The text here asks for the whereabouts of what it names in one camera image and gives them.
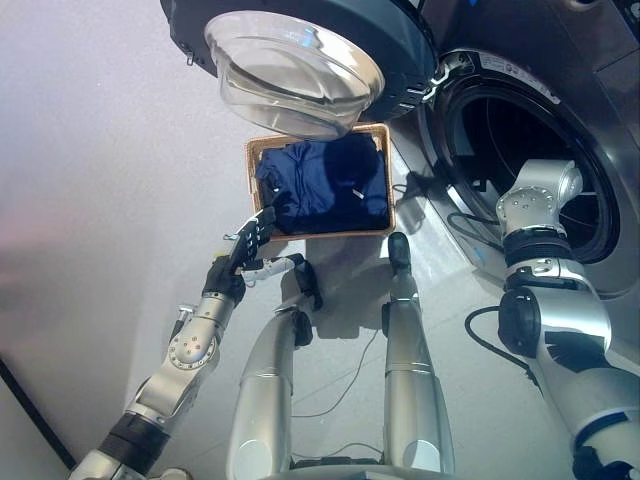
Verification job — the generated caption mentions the navy blue garment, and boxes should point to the navy blue garment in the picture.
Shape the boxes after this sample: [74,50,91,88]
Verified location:
[254,137,392,236]

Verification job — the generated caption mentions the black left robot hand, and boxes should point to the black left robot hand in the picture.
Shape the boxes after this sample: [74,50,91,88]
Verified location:
[214,204,308,289]

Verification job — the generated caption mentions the thin grey floor wire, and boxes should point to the thin grey floor wire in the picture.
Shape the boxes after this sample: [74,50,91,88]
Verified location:
[291,333,387,420]

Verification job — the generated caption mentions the woven tan laundry basket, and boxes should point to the woven tan laundry basket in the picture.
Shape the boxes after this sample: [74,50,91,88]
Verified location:
[244,122,399,244]

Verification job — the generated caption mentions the dark grey washing machine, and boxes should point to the dark grey washing machine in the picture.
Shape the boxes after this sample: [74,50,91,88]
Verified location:
[389,0,640,301]

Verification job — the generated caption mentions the silver left robot leg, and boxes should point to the silver left robot leg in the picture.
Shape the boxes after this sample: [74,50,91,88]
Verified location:
[224,262,324,476]

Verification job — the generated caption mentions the silver right robot leg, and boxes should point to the silver right robot leg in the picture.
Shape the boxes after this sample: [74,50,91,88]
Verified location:
[381,231,457,475]

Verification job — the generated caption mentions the round washing machine door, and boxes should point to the round washing machine door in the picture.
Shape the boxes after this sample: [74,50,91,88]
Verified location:
[159,0,442,142]

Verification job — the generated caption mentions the silver robot leg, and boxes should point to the silver robot leg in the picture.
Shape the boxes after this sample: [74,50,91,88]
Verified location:
[224,262,324,476]
[381,231,457,475]

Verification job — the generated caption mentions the black cable by washer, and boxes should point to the black cable by washer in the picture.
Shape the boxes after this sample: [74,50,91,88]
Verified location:
[446,211,507,252]

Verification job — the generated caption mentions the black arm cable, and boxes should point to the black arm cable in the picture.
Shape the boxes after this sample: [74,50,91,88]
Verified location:
[464,304,542,392]

